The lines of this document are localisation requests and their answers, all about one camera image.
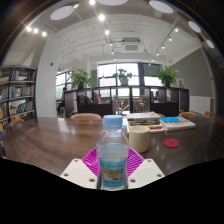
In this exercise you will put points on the tall potted green plant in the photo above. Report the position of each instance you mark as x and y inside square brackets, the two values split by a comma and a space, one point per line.
[167, 75]

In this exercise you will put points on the person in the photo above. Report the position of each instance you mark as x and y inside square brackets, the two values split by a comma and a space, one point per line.
[61, 103]

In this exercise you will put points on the tall dark bookshelf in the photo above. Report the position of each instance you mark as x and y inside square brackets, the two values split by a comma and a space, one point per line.
[20, 93]

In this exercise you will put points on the flat round red coaster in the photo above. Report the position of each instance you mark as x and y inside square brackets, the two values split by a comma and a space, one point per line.
[171, 143]

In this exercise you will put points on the cream ceramic mug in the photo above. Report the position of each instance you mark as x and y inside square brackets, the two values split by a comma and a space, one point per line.
[139, 140]

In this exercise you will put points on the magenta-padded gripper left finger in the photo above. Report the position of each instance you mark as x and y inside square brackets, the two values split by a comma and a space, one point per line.
[78, 173]

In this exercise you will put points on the stack of books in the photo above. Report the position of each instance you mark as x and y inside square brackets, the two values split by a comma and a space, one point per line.
[143, 117]

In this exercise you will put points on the clear water bottle blue cap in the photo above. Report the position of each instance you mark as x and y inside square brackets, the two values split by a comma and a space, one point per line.
[112, 160]

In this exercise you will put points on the low dark shelf unit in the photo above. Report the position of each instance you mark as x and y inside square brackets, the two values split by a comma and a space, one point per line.
[95, 109]

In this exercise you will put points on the small potted plant white pot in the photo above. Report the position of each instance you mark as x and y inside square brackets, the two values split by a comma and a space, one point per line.
[123, 76]

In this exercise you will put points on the white ceiling air conditioner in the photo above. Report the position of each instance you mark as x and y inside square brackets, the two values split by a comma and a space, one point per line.
[131, 47]

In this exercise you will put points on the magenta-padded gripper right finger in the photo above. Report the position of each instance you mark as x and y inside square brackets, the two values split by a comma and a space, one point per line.
[146, 172]

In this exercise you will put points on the bushy potted green plant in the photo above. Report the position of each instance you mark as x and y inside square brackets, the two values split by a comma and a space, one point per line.
[81, 78]

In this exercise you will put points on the group of ceiling lights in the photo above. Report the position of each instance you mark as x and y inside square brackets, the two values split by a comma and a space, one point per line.
[62, 12]

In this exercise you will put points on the large book blue cover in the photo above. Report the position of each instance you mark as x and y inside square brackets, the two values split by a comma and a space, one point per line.
[178, 124]

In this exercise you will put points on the white wall radiator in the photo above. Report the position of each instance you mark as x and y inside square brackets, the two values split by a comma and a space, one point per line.
[200, 104]

